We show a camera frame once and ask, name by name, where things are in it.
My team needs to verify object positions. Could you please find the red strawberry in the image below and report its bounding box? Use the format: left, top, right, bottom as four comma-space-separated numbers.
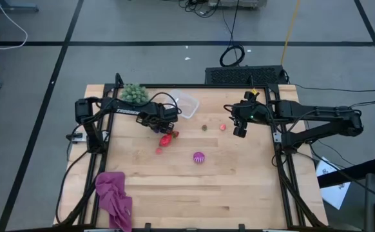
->
159, 130, 180, 148

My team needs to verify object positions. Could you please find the yellow hanging cable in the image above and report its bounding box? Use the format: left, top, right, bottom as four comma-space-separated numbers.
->
280, 0, 302, 67

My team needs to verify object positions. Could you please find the grey table base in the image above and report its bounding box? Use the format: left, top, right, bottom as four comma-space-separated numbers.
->
0, 0, 40, 15

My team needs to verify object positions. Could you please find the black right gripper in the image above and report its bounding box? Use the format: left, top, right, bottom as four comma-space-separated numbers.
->
231, 91, 274, 139

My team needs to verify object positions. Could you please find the black hanging coiled cable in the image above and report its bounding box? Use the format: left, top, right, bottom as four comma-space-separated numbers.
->
218, 0, 246, 68

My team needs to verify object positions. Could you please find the white floor cable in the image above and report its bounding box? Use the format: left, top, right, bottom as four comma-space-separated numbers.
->
0, 0, 28, 51

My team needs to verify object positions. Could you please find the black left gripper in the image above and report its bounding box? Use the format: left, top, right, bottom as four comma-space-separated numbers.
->
136, 102, 180, 135

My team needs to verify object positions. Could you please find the black beam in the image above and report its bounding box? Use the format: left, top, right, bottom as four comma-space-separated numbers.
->
318, 157, 375, 189

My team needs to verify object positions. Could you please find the magenta cloth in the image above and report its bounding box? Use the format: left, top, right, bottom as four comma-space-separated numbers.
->
95, 171, 133, 232

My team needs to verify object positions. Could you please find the black aluminium table frame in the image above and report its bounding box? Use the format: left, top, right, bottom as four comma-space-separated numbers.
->
53, 73, 329, 232

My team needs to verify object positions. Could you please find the grey equipment box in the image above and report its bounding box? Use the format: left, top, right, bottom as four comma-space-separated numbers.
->
207, 0, 267, 9

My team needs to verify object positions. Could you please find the white paper sheet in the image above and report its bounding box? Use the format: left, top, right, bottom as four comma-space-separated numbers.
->
316, 157, 351, 210

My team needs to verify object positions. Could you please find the clear plastic tupperware container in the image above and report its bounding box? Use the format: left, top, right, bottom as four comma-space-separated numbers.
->
169, 89, 200, 119

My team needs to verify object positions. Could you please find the thin black floor cable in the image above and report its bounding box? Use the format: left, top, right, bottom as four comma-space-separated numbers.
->
289, 82, 375, 93

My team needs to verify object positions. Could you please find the black cable bundle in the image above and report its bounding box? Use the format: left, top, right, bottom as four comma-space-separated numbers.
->
177, 0, 221, 19

